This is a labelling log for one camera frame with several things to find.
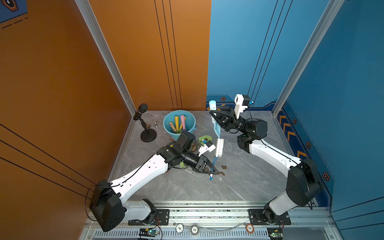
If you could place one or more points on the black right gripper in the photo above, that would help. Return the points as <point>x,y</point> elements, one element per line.
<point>229,120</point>

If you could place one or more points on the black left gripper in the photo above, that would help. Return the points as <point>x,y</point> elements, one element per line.
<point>200,165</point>

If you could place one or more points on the light blue trowel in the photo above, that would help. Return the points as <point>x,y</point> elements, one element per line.
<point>217,128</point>

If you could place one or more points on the white cleaning brush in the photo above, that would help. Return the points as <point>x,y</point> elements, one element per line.
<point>218,149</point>

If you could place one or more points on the green trowel yellow blue handle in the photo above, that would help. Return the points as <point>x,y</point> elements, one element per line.
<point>179,127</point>

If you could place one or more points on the green trowel wooden handle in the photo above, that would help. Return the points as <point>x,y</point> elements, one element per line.
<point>174,129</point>
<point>183,166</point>

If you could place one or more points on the purple trowel pink handle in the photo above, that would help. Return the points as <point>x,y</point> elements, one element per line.
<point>183,122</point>

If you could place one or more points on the lime trowel yellow handle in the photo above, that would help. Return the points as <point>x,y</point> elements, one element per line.
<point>177,124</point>

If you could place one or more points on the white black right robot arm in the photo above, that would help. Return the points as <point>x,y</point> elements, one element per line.
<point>304,182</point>

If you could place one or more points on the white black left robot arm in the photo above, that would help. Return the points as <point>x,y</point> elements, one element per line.
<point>110,203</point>

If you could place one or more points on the light blue plastic bucket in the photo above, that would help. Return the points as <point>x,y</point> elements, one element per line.
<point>191,123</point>

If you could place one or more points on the black microphone on stand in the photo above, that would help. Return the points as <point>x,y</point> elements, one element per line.
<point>148,134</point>

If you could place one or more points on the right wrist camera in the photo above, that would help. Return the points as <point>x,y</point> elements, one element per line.
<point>242,102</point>

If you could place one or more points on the green trowel brown handle upper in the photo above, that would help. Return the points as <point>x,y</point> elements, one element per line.
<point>200,142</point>

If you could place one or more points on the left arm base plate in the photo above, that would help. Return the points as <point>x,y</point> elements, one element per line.
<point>160,217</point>

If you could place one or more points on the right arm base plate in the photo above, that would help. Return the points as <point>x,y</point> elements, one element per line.
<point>267,217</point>

